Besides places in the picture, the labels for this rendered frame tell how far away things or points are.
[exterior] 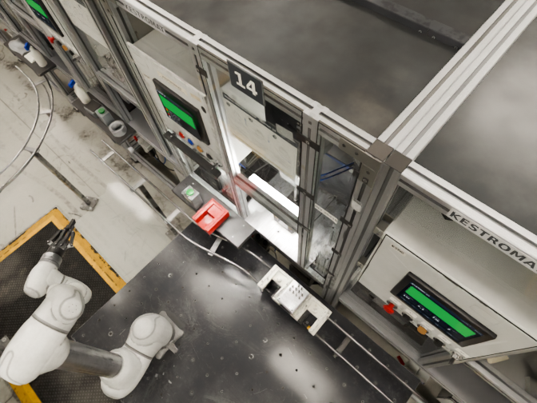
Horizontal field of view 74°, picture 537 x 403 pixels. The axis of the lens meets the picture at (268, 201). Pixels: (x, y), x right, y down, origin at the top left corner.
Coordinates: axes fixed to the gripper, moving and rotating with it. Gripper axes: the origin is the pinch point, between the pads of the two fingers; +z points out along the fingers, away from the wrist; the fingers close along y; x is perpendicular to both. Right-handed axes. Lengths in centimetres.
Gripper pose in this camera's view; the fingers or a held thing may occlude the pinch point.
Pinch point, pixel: (71, 225)
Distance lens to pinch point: 218.1
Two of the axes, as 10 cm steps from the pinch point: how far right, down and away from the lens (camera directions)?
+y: -9.8, -1.5, -0.9
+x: -1.7, 6.9, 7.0
